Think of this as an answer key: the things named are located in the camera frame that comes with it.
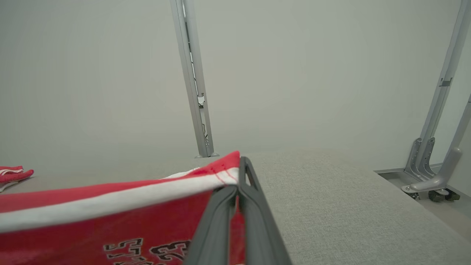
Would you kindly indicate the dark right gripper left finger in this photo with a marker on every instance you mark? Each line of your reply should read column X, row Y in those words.
column 213, row 235

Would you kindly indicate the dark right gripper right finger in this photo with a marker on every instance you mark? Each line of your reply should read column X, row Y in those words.
column 261, row 228

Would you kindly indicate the red white basketball jersey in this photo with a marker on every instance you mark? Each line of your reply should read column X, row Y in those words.
column 110, row 224
column 13, row 175

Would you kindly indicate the black caster wheel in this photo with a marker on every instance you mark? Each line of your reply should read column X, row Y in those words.
column 443, row 195

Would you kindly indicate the grey metal frame post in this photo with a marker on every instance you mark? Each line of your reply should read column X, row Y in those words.
column 193, row 92

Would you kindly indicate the grey curved frame leg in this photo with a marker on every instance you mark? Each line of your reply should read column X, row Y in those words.
column 447, row 165

